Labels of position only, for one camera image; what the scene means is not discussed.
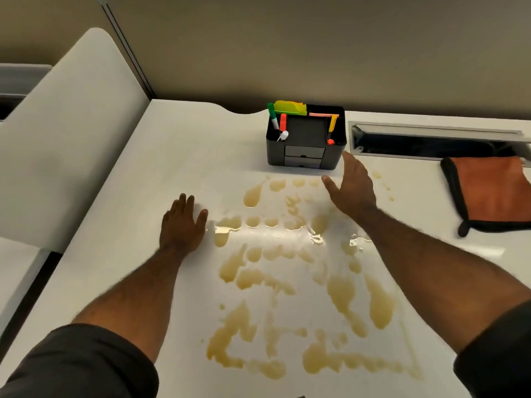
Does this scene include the person's left hand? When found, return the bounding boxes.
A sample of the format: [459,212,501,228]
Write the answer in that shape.
[159,194,209,257]

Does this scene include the person's right hand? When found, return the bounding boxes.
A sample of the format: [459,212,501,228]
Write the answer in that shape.
[321,151,378,221]

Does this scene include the person's left forearm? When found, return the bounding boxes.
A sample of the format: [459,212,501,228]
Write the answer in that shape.
[71,245,185,364]

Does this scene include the person's right forearm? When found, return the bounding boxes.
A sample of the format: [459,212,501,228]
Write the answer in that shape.
[358,206,531,355]

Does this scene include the black desk organizer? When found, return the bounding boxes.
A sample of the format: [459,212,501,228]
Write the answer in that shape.
[265,104,347,170]

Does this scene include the yellow green sticky notes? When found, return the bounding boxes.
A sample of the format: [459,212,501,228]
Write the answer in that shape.
[273,100,308,116]

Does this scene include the spilled brown liquid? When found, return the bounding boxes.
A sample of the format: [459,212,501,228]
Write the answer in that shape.
[206,172,424,381]

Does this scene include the orange black microfiber cloth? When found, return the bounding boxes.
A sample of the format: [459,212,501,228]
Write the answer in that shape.
[440,156,531,238]

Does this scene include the white desk divider panel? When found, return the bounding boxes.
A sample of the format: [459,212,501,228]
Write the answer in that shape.
[0,27,151,254]

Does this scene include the person's dark left sleeve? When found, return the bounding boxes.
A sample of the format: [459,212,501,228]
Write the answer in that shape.
[0,323,160,398]

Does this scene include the person's dark sleeve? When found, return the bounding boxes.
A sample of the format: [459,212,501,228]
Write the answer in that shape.
[453,299,531,398]
[0,323,160,398]

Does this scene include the person's dark right sleeve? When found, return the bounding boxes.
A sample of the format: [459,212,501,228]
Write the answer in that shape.
[453,299,531,398]

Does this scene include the grey cable tray flap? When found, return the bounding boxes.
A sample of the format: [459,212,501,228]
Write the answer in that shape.
[348,121,531,168]

